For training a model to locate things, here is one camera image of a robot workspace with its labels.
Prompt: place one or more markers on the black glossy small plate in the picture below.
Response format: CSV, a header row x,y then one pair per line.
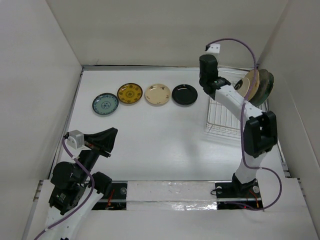
x,y
184,94

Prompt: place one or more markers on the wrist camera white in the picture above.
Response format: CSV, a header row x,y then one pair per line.
x,y
213,49
74,139

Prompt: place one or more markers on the light green floral plate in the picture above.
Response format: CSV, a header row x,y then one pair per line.
x,y
269,84

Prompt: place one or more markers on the white wire dish rack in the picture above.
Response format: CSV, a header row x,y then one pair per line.
x,y
221,121

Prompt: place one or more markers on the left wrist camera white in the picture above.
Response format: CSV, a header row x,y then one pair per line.
x,y
74,139

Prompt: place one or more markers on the blue white patterned plate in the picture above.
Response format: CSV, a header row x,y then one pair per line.
x,y
105,104

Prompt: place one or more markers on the yellow patterned small plate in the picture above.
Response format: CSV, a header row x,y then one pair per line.
x,y
130,93

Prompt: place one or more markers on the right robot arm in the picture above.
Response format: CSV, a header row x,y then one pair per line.
x,y
258,129

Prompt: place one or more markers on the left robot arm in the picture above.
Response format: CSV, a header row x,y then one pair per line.
x,y
77,190

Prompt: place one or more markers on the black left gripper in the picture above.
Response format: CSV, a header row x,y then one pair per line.
x,y
103,137

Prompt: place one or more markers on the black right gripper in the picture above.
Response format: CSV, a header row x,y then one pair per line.
x,y
217,62

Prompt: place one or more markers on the beige bird branch plate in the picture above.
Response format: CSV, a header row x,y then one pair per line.
x,y
254,80

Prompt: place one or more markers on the cream floral small plate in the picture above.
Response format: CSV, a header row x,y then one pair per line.
x,y
157,94

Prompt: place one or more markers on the cream plate with dark patch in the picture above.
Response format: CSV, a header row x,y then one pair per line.
x,y
242,86

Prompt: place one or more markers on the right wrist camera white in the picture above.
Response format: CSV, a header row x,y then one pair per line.
x,y
213,49

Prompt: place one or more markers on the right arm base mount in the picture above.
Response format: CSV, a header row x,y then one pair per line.
x,y
230,191

